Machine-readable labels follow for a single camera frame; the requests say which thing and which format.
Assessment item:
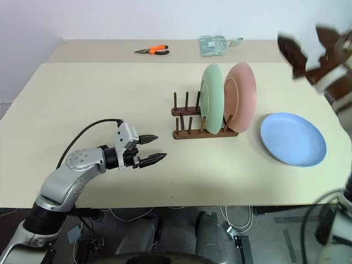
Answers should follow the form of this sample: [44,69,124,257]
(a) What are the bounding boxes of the wooden dish rack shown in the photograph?
[172,91,239,141]

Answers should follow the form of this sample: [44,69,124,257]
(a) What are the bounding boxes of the white cable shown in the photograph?
[109,206,155,223]
[219,205,254,232]

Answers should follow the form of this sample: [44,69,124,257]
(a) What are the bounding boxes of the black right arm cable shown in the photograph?
[301,189,343,250]

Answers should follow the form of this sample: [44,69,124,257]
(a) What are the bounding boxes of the black metal bracket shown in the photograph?
[227,227,254,264]

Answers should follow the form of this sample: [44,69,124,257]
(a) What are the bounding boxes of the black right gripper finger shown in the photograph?
[277,32,309,81]
[315,25,343,65]

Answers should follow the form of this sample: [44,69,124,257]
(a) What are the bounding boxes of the green plate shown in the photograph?
[199,62,224,135]

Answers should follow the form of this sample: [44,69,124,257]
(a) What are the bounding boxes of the blue plate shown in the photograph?
[260,112,328,168]

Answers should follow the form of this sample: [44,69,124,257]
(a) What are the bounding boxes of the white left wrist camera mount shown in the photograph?
[113,122,140,171]

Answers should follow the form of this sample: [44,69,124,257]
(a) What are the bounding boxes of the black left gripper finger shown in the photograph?
[138,134,159,146]
[138,152,168,169]

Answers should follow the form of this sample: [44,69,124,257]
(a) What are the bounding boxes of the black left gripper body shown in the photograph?
[123,147,141,169]

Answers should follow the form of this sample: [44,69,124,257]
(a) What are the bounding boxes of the dark rounded grey shape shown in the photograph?
[194,211,229,263]
[114,213,163,256]

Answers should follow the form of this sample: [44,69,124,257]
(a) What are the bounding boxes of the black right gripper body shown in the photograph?
[304,53,343,86]

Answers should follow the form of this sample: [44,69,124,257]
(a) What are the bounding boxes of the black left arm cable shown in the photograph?
[54,118,123,170]

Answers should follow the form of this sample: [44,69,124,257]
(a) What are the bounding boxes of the orange handled pliers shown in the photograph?
[134,44,171,57]

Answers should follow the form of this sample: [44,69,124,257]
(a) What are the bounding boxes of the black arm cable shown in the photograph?
[54,118,123,170]
[301,189,343,250]

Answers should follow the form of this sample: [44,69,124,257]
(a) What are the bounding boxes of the pink plate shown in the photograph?
[223,62,257,134]

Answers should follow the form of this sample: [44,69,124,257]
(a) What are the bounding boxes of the clear plastic bag package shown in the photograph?
[198,35,244,58]

